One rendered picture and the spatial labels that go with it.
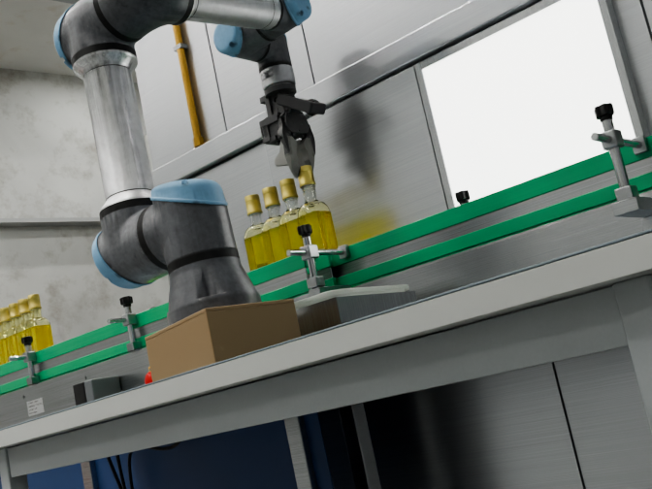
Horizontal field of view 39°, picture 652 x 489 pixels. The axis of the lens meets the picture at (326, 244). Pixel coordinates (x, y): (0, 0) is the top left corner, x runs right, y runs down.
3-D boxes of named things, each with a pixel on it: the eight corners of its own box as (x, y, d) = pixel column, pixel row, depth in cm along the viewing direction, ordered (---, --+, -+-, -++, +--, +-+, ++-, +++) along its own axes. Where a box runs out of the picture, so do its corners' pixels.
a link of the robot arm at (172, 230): (200, 247, 139) (180, 164, 142) (145, 274, 147) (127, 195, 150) (254, 247, 149) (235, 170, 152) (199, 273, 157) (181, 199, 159)
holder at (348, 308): (441, 330, 169) (432, 289, 170) (345, 343, 148) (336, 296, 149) (372, 348, 180) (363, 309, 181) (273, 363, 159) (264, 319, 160)
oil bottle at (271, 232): (311, 306, 202) (292, 213, 206) (294, 308, 198) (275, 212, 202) (294, 311, 206) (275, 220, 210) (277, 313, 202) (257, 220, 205)
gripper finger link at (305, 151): (303, 183, 207) (291, 145, 207) (322, 175, 203) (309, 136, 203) (294, 185, 204) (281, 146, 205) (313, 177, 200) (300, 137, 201)
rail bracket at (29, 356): (42, 383, 244) (35, 335, 247) (16, 387, 239) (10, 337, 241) (34, 386, 247) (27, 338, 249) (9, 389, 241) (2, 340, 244)
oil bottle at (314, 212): (349, 294, 195) (329, 198, 199) (332, 295, 191) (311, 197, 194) (331, 300, 199) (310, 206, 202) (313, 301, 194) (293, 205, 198)
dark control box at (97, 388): (124, 409, 217) (118, 374, 219) (96, 414, 211) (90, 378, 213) (105, 415, 222) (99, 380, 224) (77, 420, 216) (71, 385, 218)
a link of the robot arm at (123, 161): (148, 268, 146) (90, -31, 159) (92, 295, 155) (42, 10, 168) (203, 270, 156) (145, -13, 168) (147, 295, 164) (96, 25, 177)
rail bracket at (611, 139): (685, 244, 141) (645, 107, 145) (640, 244, 128) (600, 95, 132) (655, 252, 144) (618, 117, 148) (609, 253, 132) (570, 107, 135)
